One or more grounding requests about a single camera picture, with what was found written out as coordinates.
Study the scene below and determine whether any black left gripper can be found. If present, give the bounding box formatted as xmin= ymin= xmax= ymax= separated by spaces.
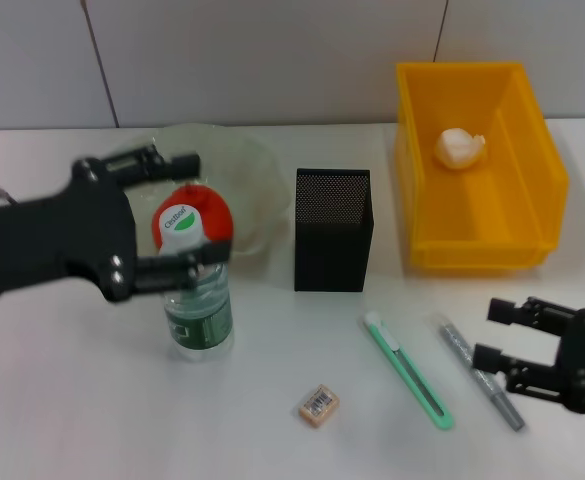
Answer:
xmin=0 ymin=144 xmax=234 ymax=309

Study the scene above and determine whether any red-orange fruit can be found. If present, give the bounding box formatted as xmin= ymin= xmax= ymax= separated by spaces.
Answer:
xmin=154 ymin=182 xmax=235 ymax=251

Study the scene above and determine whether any clear plastic water bottle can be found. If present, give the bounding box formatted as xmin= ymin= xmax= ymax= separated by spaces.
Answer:
xmin=157 ymin=205 xmax=236 ymax=364

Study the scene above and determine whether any green utility knife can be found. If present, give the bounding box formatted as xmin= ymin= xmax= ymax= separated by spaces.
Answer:
xmin=364 ymin=312 xmax=454 ymax=431

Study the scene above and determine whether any white paper ball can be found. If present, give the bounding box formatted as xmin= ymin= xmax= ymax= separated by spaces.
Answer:
xmin=432 ymin=127 xmax=488 ymax=171

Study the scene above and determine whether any beige eraser with barcode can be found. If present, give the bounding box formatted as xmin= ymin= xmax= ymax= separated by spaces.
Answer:
xmin=297 ymin=383 xmax=342 ymax=429

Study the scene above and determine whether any grey marker pen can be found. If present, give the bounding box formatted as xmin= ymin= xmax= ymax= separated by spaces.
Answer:
xmin=429 ymin=312 xmax=527 ymax=432

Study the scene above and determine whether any green glass fruit plate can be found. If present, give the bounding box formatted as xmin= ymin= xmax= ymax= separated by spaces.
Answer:
xmin=121 ymin=124 xmax=293 ymax=257

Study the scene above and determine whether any black mesh pen holder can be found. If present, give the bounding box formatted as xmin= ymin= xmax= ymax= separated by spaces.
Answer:
xmin=294 ymin=167 xmax=375 ymax=293

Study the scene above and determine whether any yellow plastic bin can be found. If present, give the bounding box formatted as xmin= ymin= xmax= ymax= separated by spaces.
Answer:
xmin=395 ymin=60 xmax=571 ymax=274

